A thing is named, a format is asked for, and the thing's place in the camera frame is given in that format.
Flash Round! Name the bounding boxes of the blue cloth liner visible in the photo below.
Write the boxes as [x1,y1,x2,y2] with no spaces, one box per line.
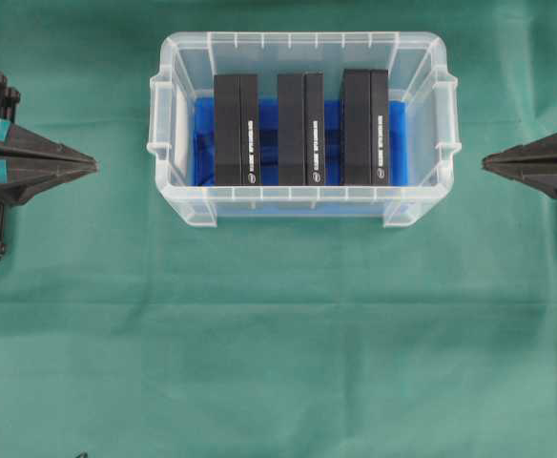
[193,97,408,186]

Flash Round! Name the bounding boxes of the clear plastic storage case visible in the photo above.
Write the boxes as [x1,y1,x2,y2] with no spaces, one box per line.
[147,31,462,227]

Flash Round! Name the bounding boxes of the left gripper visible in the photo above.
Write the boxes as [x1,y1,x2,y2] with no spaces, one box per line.
[0,73,98,260]

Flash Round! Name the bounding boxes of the green table cloth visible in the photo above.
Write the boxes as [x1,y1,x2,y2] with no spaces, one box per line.
[0,1,557,457]

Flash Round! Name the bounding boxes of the black camera box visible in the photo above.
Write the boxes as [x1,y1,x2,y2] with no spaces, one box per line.
[214,73,261,186]
[278,73,326,186]
[340,69,391,186]

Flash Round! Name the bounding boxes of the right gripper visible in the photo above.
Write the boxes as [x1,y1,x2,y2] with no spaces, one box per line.
[483,133,557,198]

